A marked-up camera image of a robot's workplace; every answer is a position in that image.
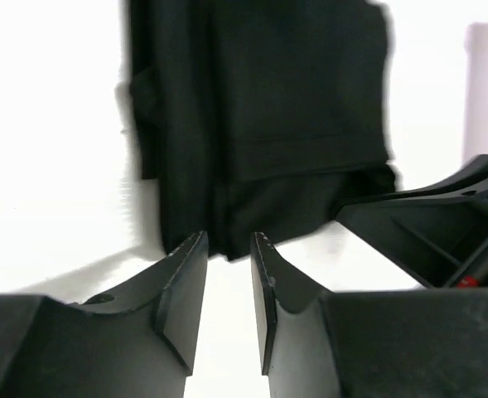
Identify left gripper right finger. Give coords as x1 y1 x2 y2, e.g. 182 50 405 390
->
250 233 488 398

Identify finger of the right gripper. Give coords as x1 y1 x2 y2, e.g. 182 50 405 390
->
336 154 488 288

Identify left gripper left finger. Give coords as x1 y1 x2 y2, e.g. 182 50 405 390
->
0 232 208 398

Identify black tank top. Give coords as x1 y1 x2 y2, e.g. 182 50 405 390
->
122 1 396 260

